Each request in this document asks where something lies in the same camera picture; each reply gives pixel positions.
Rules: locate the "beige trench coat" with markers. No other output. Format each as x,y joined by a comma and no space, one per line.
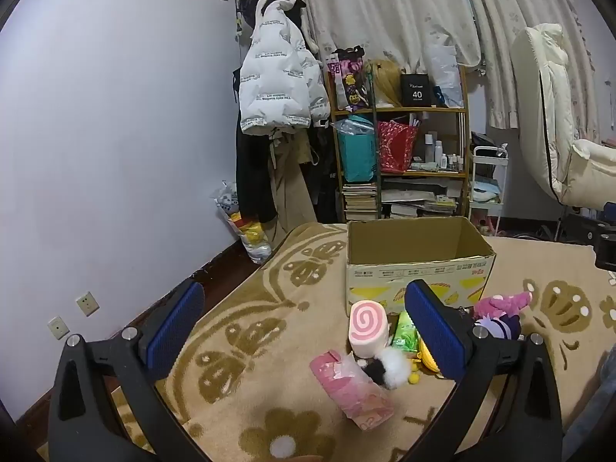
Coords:
293,178

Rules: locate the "clear plastic bag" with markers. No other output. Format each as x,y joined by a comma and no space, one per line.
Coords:
445,72

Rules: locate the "plastic bag of toys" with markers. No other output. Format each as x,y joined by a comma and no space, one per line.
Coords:
248,231

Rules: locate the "white wall socket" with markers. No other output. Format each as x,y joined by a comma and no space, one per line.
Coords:
87,304
58,328

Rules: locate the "yellow plush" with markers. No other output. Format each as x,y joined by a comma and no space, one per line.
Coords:
426,363

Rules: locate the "cardboard box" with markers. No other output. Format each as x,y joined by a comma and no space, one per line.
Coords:
418,250

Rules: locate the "pink spotted plush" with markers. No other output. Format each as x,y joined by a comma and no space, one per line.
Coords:
500,304

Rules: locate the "green tissue pack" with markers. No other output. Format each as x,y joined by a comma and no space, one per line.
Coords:
405,332

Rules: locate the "wooden shelf rack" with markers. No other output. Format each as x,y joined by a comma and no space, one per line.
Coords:
462,163

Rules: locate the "pink swirl roll plush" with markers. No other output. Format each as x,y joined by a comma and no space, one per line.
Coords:
365,329

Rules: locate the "cream floral curtain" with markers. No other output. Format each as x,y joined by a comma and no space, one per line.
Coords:
394,9

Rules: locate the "purple haired plush doll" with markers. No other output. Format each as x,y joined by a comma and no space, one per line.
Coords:
498,327

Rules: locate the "cream office chair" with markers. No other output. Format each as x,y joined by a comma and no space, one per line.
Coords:
544,115

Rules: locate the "white puffer jacket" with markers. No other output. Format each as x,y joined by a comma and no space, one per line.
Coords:
281,72

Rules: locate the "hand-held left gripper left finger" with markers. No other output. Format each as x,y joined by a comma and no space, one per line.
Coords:
175,329

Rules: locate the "black hanging coat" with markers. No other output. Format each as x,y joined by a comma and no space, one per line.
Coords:
252,173

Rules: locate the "red gift bag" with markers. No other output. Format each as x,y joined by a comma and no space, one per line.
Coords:
397,147

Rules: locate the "blond wig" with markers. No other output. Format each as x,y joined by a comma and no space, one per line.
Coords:
385,82

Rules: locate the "teal bag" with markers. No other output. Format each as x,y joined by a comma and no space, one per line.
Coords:
356,154

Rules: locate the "purple printed bag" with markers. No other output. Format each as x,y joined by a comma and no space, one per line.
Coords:
349,82

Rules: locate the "person's grey clothing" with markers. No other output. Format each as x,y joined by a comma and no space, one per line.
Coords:
594,404

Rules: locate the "white trolley cart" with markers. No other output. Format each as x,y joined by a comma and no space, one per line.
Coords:
486,187

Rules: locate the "black hat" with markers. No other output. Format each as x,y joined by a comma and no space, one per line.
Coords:
252,0

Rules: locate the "stack of old books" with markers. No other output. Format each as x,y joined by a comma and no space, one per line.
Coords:
358,202

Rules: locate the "black and white plush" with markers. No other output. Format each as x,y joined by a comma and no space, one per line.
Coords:
390,368

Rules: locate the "pile of magazines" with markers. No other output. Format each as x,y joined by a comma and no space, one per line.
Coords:
418,199

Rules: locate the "pink tissue pack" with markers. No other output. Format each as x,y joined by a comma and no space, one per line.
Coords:
349,385

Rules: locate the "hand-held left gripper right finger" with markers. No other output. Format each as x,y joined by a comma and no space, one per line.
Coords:
435,332

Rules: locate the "black labelled box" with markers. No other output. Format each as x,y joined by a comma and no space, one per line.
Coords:
417,89

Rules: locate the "row of small bottles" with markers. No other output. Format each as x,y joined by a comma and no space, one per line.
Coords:
440,154

